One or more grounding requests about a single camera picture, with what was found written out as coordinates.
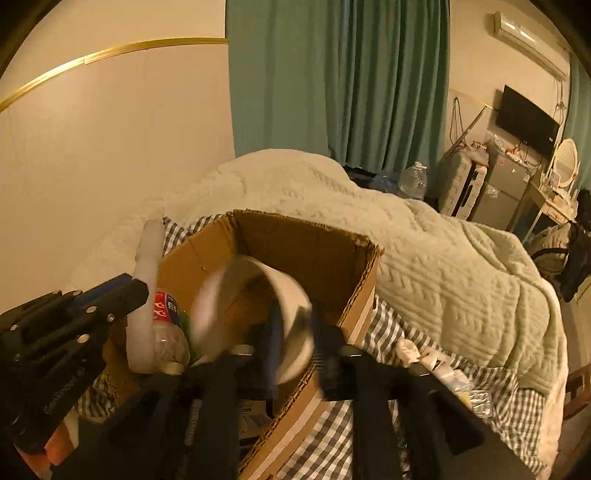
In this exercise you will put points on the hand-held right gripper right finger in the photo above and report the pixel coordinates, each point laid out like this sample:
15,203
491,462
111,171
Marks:
327,364

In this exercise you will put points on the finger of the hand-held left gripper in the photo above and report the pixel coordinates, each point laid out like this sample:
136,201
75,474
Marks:
127,301
107,285

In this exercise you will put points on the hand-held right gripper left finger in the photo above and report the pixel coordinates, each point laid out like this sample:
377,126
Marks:
272,344

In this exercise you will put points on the white foam wrap piece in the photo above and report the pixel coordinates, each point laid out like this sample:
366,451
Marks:
147,258

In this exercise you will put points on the white tape roll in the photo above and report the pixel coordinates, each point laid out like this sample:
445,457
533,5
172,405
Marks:
291,295

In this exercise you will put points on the brown cardboard box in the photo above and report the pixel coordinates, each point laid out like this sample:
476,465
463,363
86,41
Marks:
300,244

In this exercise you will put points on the clear plastic bottle red label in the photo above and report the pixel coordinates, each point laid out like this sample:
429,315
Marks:
171,344

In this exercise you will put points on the green packet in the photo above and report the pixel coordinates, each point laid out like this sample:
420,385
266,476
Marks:
188,325

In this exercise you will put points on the grey checked bed sheet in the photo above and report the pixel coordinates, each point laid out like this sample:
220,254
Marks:
385,325

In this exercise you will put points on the printed paper packet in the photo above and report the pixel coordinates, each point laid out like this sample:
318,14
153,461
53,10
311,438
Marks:
253,417

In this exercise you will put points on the crumpled white tissue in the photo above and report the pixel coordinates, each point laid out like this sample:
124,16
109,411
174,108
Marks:
407,353

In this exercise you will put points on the white crumpled wrapper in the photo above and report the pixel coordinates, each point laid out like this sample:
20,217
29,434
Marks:
443,369

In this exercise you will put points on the pale green knitted blanket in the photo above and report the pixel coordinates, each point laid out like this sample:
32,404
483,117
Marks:
438,277

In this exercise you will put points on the silver blister pack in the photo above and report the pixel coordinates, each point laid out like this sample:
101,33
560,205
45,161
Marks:
481,404

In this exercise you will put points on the blue plastic bag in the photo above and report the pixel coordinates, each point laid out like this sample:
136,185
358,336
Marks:
387,181

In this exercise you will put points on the large clear water bottle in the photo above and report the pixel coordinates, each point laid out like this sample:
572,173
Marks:
413,182

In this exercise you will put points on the pale hard suitcase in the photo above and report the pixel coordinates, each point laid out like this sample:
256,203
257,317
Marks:
457,189

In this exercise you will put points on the grey mini fridge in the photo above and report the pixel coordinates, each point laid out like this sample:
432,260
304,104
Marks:
501,194

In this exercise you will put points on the pale cushioned chair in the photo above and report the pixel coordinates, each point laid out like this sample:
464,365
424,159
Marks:
549,249

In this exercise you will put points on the thin metal stand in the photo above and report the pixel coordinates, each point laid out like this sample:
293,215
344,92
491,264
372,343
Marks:
464,134

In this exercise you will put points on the white dressing table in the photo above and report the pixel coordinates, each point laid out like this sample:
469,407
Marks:
551,210

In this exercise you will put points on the dark hanging clothing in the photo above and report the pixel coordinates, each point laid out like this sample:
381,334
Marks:
579,249

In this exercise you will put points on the wide teal curtain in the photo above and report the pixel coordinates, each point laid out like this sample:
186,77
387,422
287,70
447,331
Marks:
341,74

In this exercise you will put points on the white oval vanity mirror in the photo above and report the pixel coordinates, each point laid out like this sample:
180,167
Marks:
565,161

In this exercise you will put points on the black flat television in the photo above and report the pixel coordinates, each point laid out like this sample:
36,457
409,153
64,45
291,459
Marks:
526,120

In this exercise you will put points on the narrow teal curtain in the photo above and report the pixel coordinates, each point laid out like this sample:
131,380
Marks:
579,106

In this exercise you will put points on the white air conditioner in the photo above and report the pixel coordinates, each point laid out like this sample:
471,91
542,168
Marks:
526,39

